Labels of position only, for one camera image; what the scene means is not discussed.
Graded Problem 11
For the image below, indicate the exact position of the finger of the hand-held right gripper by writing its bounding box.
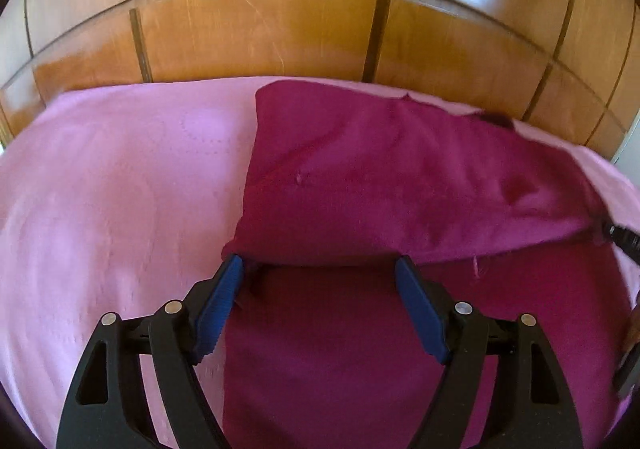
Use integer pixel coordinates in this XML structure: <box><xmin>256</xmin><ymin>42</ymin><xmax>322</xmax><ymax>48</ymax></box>
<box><xmin>594</xmin><ymin>213</ymin><xmax>640</xmax><ymax>261</ymax></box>

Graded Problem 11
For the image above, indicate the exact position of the maroon knit garment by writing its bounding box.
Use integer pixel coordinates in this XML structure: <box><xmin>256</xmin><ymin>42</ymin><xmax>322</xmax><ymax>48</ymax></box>
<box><xmin>221</xmin><ymin>79</ymin><xmax>635</xmax><ymax>449</ymax></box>

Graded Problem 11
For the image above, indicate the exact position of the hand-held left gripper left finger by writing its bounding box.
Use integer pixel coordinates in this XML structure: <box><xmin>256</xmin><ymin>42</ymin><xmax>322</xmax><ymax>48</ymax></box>
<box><xmin>56</xmin><ymin>253</ymin><xmax>246</xmax><ymax>449</ymax></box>

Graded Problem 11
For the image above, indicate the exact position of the wooden headboard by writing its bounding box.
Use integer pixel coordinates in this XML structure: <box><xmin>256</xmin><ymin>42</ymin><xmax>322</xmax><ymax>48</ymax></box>
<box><xmin>0</xmin><ymin>0</ymin><xmax>640</xmax><ymax>165</ymax></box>

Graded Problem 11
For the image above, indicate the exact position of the pink bedsheet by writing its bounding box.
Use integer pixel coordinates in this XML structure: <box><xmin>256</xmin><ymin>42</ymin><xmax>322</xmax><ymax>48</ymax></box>
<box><xmin>0</xmin><ymin>76</ymin><xmax>640</xmax><ymax>449</ymax></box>

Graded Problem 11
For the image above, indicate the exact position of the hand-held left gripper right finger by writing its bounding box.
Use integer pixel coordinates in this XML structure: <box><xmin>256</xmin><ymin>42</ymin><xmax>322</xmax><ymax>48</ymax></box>
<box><xmin>394</xmin><ymin>255</ymin><xmax>584</xmax><ymax>449</ymax></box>

